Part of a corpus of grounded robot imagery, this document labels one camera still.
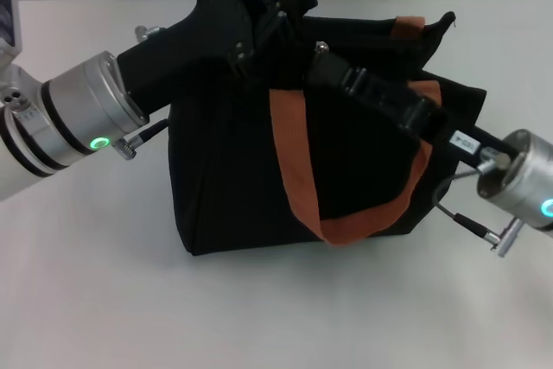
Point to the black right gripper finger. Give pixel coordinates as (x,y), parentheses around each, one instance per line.
(371,84)

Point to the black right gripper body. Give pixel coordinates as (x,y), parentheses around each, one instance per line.
(453,135)

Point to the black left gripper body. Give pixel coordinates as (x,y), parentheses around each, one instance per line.
(203,53)

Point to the silver metal zipper pull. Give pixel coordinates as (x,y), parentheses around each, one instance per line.
(321,46)

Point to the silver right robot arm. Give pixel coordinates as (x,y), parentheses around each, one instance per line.
(523,183)

